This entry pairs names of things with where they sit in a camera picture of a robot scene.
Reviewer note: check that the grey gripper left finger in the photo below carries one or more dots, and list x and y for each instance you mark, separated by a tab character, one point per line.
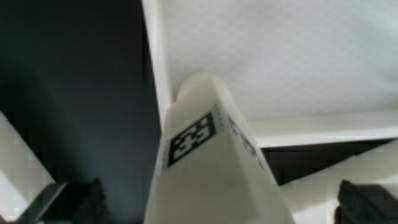
68	204

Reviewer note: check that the white desk tabletop tray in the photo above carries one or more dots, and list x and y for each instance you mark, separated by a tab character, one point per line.
305	55

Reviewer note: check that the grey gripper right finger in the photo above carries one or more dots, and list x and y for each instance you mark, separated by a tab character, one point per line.
369	204

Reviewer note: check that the white leg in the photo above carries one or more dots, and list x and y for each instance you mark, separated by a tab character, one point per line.
214	187

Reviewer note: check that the white U-shaped obstacle fence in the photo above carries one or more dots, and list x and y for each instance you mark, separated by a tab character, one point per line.
310	188

